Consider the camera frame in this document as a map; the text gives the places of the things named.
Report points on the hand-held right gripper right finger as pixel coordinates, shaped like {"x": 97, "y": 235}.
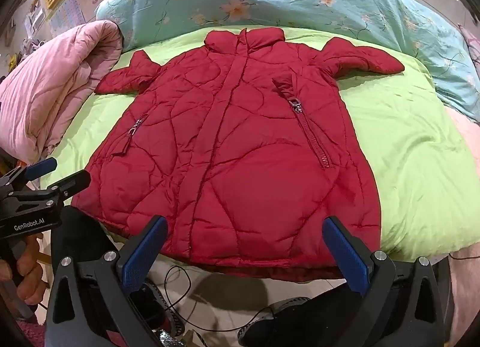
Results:
{"x": 347, "y": 259}

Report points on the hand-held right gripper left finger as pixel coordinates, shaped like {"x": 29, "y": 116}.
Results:
{"x": 144, "y": 259}

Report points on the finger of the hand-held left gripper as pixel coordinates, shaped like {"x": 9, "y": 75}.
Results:
{"x": 73, "y": 182}
{"x": 41, "y": 168}

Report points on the red puffer jacket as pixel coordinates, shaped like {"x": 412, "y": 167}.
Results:
{"x": 243, "y": 144}

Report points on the person's left hand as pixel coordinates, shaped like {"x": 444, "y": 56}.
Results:
{"x": 26, "y": 276}

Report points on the glitter trimmed black shoe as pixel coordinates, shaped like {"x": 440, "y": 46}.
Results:
{"x": 270, "y": 319}
{"x": 167, "y": 307}

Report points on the pink quilt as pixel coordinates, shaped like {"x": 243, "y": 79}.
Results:
{"x": 48, "y": 88}

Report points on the magenta fluffy rug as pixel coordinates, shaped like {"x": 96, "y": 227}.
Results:
{"x": 28, "y": 334}

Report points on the light green bed sheet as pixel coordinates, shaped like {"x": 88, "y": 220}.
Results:
{"x": 412, "y": 144}

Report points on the pale pink bed sheet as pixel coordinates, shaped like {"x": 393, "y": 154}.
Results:
{"x": 465, "y": 137}

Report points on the pink patterned pillow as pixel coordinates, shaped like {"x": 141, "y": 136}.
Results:
{"x": 470, "y": 45}

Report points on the wall chart poster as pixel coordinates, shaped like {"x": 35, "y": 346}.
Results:
{"x": 67, "y": 13}

